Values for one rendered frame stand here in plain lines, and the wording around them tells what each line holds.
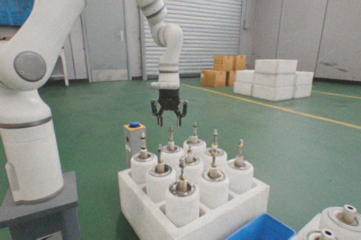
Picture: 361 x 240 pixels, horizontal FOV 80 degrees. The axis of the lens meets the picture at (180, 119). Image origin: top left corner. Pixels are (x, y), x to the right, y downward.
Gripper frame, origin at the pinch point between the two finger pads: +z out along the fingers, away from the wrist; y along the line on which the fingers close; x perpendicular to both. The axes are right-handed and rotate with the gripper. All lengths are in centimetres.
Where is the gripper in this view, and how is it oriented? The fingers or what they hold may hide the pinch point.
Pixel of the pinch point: (169, 123)
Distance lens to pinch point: 81.9
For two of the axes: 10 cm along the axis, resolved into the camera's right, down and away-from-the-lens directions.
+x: -2.0, 2.8, -9.4
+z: 0.0, 9.6, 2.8
